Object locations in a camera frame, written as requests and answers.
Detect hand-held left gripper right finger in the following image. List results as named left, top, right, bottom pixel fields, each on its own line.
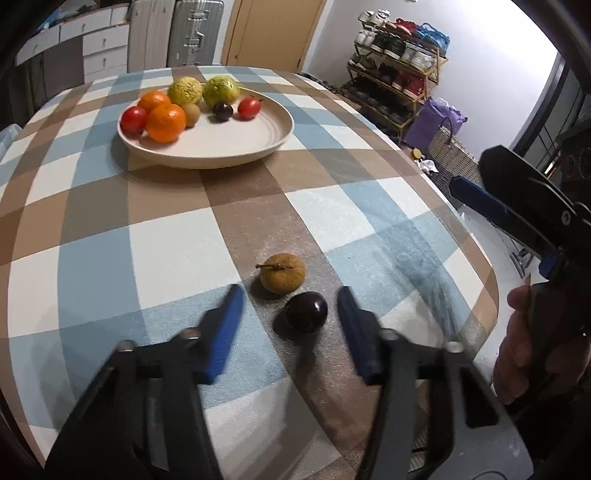
left=336, top=285, right=509, bottom=480

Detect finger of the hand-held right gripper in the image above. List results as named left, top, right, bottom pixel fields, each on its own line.
left=479, top=144, right=579, bottom=219
left=449, top=176, right=563, bottom=258

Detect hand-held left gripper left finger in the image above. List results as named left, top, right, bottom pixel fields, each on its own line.
left=46, top=283, right=245, bottom=480

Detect cream round plate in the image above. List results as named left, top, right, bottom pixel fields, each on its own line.
left=117, top=85, right=295, bottom=169

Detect orange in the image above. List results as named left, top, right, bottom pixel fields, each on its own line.
left=146, top=103, right=187, bottom=144
left=138, top=90, right=173, bottom=114

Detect red tomato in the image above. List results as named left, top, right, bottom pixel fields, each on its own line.
left=120, top=106, right=149, bottom=136
left=237, top=95, right=264, bottom=121

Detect person's right hand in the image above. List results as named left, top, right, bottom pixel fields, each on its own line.
left=492, top=284, right=591, bottom=407

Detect woven basket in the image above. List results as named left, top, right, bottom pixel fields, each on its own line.
left=427, top=117, right=484, bottom=191

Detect purple bag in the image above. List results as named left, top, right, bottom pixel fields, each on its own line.
left=403, top=96, right=468, bottom=151

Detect wooden shoe rack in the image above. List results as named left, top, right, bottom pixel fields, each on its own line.
left=341, top=9, right=452, bottom=140

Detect checked tablecloth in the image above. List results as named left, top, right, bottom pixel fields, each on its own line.
left=0, top=65, right=500, bottom=480

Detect rows of sneakers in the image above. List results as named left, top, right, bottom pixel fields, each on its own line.
left=346, top=9, right=451, bottom=126

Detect yellow-green round fruit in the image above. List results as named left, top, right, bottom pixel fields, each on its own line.
left=167, top=77, right=204, bottom=107
left=203, top=75, right=241, bottom=109

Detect wooden door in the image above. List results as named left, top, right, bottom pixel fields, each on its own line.
left=221, top=0, right=327, bottom=73

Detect silver suitcase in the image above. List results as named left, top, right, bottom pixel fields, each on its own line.
left=167, top=0, right=226, bottom=66

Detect white ribbed suitcase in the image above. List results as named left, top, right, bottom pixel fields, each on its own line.
left=126, top=0, right=177, bottom=73

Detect white drawer desk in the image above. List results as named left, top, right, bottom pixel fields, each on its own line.
left=16, top=4, right=133, bottom=85

